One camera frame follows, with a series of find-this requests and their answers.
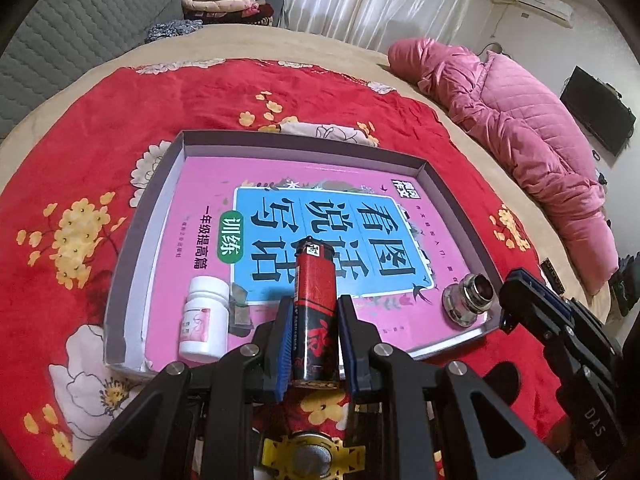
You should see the red and black lighter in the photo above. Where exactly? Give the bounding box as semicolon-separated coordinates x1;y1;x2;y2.
290;237;346;391

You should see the small black rectangular case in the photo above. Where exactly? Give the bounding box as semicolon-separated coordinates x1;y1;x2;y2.
541;258;566;293

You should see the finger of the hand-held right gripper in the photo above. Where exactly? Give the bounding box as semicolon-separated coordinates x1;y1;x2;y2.
509;268;613;351
500;280;581;361

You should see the grey quilted headboard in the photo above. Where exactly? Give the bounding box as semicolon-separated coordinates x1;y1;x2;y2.
0;0;201;136

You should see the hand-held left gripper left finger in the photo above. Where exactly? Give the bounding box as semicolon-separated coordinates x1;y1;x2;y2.
65;298;296;480

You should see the pink quilted jacket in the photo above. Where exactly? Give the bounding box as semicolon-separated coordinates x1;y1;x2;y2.
387;37;621;296

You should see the yellow black-strap wristwatch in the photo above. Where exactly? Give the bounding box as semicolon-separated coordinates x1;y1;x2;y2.
260;432;366;480

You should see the dark patterned cloth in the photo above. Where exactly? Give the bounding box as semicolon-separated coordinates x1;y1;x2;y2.
145;20;203;43

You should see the grey crumpled scrap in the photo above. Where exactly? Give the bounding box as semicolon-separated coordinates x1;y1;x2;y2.
230;282;253;336

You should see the pink and blue book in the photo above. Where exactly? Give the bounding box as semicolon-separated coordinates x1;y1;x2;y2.
145;155;488;361

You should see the shallow grey cardboard box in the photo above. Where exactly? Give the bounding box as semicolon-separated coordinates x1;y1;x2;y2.
102;130;503;378

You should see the black flat screen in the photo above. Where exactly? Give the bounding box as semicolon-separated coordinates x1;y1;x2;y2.
559;66;637;157

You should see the stack of folded clothes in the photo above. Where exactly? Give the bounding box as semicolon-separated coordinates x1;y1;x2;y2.
181;0;276;28

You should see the beige bed sheet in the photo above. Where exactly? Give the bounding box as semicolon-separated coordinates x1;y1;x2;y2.
0;25;626;341

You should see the white pill bottle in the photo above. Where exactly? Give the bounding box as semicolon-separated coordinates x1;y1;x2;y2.
179;276;232;362

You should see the white air conditioner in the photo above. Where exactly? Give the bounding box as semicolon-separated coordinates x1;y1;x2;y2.
515;0;573;23

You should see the white curtain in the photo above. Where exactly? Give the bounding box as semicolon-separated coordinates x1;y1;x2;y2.
270;0;501;53

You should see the red floral blanket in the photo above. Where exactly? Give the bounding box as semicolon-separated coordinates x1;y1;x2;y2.
0;57;601;480

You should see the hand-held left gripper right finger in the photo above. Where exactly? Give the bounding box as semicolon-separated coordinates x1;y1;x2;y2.
338;296;571;480

